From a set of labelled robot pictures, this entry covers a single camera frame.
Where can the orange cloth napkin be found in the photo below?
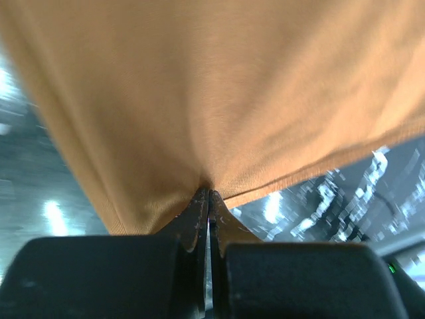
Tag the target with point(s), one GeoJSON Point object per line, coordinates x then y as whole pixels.
{"type": "Point", "coordinates": [149, 100]}

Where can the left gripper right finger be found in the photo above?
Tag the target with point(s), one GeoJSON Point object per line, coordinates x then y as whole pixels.
{"type": "Point", "coordinates": [254, 279]}

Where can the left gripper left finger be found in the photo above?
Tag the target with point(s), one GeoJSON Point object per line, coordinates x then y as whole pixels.
{"type": "Point", "coordinates": [127, 276]}

